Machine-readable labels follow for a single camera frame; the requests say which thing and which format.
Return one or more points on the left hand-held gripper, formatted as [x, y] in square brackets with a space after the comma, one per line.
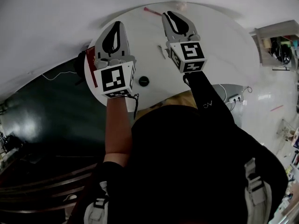
[112, 80]

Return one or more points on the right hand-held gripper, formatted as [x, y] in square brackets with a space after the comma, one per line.
[191, 55]

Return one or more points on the small pale object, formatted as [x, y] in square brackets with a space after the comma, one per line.
[181, 6]

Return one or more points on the dark red hardcover book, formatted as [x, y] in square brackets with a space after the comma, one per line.
[90, 64]

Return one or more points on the small dark green round cap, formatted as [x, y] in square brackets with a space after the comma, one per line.
[144, 81]

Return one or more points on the person's left forearm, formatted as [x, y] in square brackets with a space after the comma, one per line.
[116, 134]

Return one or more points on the person's right forearm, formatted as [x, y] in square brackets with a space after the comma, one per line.
[208, 97]

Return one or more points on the round white table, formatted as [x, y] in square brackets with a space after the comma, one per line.
[222, 55]

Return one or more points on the black chair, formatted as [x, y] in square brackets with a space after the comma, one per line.
[80, 66]

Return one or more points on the person's tan trousers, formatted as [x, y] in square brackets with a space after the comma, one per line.
[180, 99]

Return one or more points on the grey wooden shelf unit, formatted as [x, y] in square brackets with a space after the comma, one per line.
[264, 52]

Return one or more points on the white power strip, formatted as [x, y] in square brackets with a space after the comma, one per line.
[235, 99]

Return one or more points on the red tape strip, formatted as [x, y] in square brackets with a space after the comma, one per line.
[276, 108]

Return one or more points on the person's black shirt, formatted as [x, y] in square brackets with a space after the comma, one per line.
[187, 171]

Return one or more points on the dark wooden slatted bench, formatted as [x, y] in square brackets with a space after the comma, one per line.
[35, 188]

